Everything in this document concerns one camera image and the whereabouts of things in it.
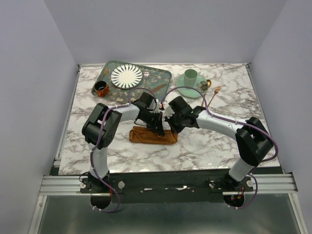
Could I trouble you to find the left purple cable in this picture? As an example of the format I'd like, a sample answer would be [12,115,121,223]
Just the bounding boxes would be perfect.
[90,87,161,213]

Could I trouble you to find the orange-brown cloth napkin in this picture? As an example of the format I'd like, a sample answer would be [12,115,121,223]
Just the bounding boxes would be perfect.
[129,126,178,145]

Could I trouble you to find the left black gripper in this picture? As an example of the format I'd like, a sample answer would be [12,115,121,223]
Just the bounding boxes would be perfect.
[140,111,165,136]

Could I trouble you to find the white black striped plate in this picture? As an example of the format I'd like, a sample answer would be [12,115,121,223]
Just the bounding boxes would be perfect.
[110,64,143,89]

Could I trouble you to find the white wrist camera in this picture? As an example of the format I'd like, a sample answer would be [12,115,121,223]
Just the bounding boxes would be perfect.
[164,106,175,118]
[158,104,168,116]

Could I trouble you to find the mint green cup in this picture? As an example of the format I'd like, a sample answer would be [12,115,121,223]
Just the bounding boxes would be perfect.
[183,69,198,87]

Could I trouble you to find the aluminium frame rail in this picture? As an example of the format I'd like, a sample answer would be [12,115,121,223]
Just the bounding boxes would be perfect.
[39,174,297,196]

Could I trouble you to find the copper fork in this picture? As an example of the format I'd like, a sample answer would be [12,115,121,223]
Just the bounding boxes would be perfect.
[207,85,221,107]

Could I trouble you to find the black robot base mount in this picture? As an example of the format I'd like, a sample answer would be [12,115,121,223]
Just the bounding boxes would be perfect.
[80,169,254,204]

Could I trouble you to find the mint green saucer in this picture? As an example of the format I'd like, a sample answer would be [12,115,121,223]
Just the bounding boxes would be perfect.
[175,73,208,98]

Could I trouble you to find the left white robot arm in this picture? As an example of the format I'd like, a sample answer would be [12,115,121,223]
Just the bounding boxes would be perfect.
[82,92,165,193]

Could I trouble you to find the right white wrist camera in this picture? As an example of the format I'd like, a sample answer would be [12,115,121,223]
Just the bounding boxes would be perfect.
[164,106,175,118]

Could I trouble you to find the copper black mug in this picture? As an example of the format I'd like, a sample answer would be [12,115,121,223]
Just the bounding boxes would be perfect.
[92,80,109,98]

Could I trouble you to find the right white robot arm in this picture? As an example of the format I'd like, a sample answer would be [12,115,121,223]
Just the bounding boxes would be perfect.
[164,97,274,191]

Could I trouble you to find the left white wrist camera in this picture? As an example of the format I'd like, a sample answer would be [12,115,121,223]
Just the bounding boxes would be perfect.
[158,104,168,116]

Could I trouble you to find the gold spoon with flower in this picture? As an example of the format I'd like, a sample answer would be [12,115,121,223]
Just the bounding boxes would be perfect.
[196,79,212,96]

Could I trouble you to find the copper table knife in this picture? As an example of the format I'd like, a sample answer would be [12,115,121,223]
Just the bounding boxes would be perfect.
[151,83,167,93]

